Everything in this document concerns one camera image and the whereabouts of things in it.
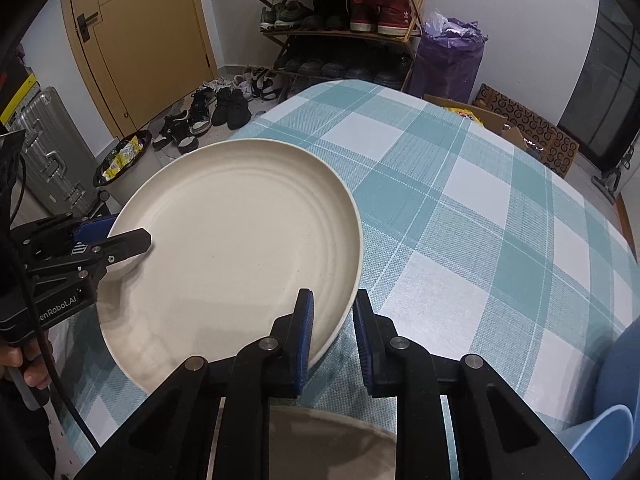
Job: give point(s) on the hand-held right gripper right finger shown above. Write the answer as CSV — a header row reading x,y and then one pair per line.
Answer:
x,y
362,340

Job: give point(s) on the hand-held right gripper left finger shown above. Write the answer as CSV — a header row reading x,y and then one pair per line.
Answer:
x,y
305,340

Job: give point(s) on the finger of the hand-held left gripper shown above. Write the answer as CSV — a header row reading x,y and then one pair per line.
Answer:
x,y
125,245
92,230

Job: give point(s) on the beige round plate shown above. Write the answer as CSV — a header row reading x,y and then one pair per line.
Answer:
x,y
225,240
310,440

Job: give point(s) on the blue bowl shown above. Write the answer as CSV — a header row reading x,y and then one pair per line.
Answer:
x,y
625,360
605,440

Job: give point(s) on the person's left forearm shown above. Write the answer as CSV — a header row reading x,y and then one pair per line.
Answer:
x,y
20,440

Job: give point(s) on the person's left hand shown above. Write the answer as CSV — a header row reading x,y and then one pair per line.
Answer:
x,y
35,375

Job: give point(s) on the white trash bin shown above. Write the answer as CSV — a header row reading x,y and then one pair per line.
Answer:
x,y
122,157

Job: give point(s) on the silver suitcase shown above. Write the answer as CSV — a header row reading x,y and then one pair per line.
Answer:
x,y
50,160

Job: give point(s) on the teal checked tablecloth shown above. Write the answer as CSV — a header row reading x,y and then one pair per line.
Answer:
x,y
450,235

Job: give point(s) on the black and yellow package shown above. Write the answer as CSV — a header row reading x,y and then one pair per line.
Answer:
x,y
20,95

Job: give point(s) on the scattered pile of shoes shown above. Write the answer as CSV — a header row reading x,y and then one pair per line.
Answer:
x,y
225,105

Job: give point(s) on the yellow wooden door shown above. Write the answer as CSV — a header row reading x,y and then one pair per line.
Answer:
x,y
145,35

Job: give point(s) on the black door lock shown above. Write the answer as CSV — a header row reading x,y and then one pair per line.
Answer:
x,y
87,25

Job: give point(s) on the yellow packet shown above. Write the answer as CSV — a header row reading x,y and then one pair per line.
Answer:
x,y
465,114

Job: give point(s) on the plain brown cardboard box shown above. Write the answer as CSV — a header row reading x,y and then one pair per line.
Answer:
x,y
492,120

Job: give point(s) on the wooden shoe rack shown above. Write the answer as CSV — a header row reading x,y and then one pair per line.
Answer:
x,y
280,35

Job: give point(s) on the patterned cardboard box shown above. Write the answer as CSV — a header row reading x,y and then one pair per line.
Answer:
x,y
545,135

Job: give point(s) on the purple plastic bag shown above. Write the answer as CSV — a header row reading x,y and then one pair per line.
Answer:
x,y
447,60

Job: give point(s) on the upright floor cleaner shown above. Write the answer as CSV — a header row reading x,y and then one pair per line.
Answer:
x,y
612,177

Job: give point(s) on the shoe rack with shoes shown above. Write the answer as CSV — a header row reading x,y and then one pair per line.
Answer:
x,y
380,15

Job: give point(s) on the black framed glass door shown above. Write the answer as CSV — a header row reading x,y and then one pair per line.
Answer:
x,y
610,75

